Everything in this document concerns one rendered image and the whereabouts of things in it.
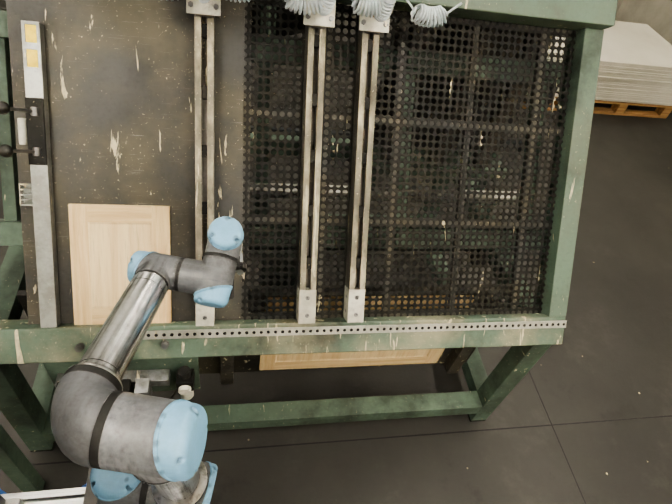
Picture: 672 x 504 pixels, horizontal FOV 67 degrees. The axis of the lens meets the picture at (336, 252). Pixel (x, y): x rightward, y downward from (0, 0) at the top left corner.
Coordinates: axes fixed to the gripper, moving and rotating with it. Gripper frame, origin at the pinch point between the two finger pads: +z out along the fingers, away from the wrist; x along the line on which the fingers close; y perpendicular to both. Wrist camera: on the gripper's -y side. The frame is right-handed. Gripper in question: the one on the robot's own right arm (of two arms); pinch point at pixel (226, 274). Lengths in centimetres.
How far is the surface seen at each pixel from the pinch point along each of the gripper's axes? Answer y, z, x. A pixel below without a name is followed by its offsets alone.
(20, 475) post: -60, 88, 77
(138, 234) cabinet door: 20.0, 30.4, 28.9
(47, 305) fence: -2, 38, 57
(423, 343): -18, 45, -74
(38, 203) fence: 28, 24, 58
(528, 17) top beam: 88, -10, -102
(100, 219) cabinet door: 24, 28, 40
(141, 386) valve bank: -29, 47, 28
